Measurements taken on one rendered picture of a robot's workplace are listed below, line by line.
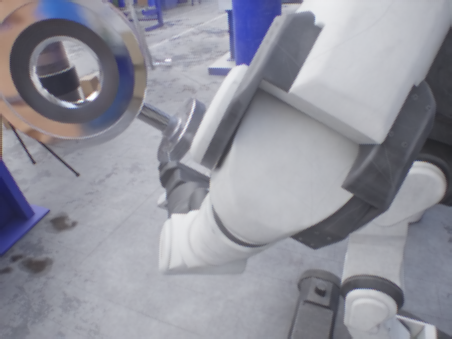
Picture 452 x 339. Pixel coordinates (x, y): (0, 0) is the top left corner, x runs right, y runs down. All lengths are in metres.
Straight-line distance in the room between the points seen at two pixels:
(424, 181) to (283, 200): 0.37
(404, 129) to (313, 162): 0.05
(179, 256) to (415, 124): 0.26
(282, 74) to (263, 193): 0.07
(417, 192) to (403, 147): 0.36
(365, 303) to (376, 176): 0.60
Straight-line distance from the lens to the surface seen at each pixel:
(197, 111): 0.76
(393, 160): 0.18
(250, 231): 0.21
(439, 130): 0.51
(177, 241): 0.35
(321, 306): 1.25
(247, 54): 2.06
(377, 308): 0.77
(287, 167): 0.18
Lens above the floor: 1.27
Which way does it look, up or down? 36 degrees down
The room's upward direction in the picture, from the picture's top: 5 degrees counter-clockwise
